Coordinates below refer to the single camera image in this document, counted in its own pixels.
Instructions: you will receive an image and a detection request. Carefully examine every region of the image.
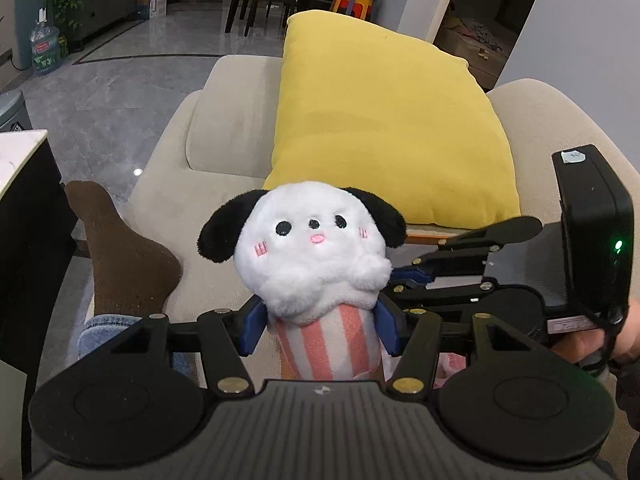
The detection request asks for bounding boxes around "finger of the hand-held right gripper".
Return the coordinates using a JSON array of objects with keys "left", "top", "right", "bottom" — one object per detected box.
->
[
  {"left": 386, "top": 280, "right": 548, "bottom": 331},
  {"left": 389, "top": 216, "right": 543, "bottom": 286}
]

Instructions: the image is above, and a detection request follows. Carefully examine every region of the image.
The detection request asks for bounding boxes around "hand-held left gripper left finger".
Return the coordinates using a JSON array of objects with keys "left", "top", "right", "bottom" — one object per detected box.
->
[{"left": 105, "top": 296, "right": 265, "bottom": 397}]

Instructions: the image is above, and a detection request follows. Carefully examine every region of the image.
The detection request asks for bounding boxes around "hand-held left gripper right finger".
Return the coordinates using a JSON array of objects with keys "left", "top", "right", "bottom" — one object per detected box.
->
[{"left": 374, "top": 294, "right": 546, "bottom": 397}]

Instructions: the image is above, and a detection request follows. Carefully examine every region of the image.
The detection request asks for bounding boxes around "orange cardboard box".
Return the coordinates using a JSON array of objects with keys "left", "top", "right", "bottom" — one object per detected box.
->
[{"left": 406, "top": 225, "right": 481, "bottom": 246}]

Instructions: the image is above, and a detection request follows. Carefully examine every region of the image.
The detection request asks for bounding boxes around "white dog plush striped cup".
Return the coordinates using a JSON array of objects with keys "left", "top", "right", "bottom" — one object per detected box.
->
[{"left": 197, "top": 181, "right": 407, "bottom": 381}]

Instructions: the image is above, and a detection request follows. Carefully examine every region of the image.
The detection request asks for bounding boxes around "person's right hand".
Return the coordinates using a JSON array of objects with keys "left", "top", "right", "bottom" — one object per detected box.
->
[{"left": 552, "top": 300, "right": 640, "bottom": 375}]

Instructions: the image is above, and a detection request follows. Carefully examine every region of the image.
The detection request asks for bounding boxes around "small pink plush toy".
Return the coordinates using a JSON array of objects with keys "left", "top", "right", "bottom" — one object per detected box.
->
[{"left": 435, "top": 352, "right": 468, "bottom": 388}]

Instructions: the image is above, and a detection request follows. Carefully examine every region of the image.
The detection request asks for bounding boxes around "brown sock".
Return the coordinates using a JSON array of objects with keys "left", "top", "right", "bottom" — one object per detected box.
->
[{"left": 65, "top": 180, "right": 183, "bottom": 318}]

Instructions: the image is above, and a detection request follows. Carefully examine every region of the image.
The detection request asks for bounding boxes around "yellow pillow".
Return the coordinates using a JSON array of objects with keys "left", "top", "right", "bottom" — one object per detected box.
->
[{"left": 263, "top": 10, "right": 522, "bottom": 228}]

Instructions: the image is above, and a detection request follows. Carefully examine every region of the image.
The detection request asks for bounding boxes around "beige sofa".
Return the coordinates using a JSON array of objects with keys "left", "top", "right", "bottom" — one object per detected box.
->
[{"left": 90, "top": 54, "right": 640, "bottom": 478}]

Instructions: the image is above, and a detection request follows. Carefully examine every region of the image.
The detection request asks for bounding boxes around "marble top coffee table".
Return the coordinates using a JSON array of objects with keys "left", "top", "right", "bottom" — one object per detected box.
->
[{"left": 0, "top": 130, "right": 81, "bottom": 480}]

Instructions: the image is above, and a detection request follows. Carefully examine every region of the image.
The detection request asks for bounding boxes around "colourful plastic stool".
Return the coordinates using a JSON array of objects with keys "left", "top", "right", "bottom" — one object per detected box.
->
[{"left": 330, "top": 0, "right": 378, "bottom": 23}]

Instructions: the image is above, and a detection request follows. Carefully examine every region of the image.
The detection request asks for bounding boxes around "grey round trash can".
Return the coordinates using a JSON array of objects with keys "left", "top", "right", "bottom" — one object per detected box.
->
[{"left": 0, "top": 91, "right": 33, "bottom": 133}]

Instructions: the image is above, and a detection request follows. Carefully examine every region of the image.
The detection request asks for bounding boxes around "large water bottle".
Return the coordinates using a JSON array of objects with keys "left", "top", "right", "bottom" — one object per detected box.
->
[{"left": 30, "top": 7, "right": 63, "bottom": 76}]

